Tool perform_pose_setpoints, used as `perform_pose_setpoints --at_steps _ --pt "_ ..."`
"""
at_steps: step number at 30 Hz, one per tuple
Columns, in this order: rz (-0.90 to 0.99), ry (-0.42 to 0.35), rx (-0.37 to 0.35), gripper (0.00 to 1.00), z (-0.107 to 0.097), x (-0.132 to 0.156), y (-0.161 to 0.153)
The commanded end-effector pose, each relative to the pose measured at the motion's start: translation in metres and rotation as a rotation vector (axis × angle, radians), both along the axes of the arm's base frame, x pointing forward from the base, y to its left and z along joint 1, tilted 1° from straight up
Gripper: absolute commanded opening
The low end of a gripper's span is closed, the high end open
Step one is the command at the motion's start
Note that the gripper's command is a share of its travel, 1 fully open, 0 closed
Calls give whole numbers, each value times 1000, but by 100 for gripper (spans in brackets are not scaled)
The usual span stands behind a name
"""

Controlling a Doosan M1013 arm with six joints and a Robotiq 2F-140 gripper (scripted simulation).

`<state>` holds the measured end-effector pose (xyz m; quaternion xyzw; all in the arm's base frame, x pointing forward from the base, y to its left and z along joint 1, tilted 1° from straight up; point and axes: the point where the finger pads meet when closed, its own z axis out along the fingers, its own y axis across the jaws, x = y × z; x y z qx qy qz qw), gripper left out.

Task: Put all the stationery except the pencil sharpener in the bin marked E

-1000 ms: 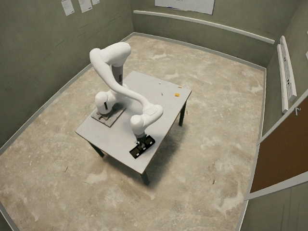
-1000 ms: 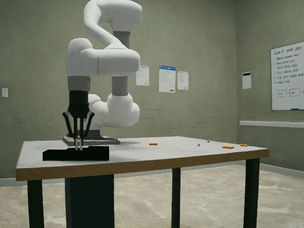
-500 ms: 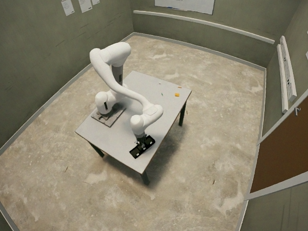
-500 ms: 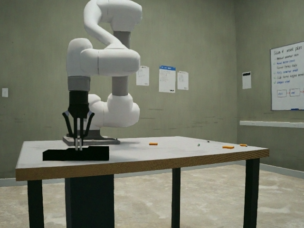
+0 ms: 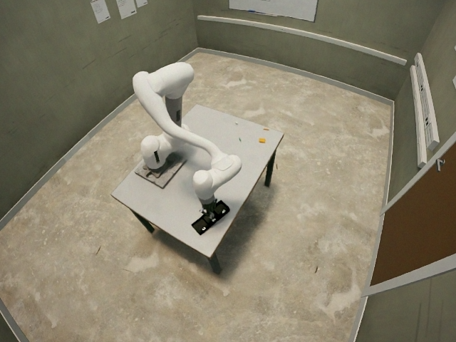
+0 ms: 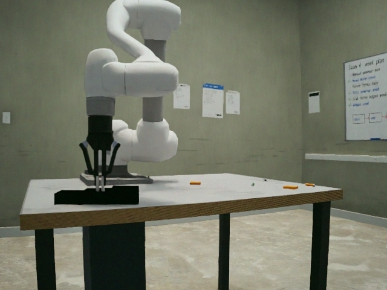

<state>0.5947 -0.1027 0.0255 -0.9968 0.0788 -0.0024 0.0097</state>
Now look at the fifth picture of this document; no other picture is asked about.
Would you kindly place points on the black three-compartment tray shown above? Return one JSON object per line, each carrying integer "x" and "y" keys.
{"x": 204, "y": 223}

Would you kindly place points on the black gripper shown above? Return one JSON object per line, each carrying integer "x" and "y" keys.
{"x": 209, "y": 208}

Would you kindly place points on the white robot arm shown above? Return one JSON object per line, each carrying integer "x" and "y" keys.
{"x": 171, "y": 82}

